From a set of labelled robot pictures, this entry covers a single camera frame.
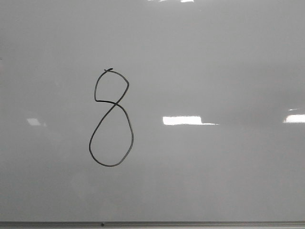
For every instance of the grey aluminium whiteboard frame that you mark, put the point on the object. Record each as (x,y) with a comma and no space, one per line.
(148,224)

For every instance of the white glossy whiteboard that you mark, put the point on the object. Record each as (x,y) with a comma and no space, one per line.
(147,110)

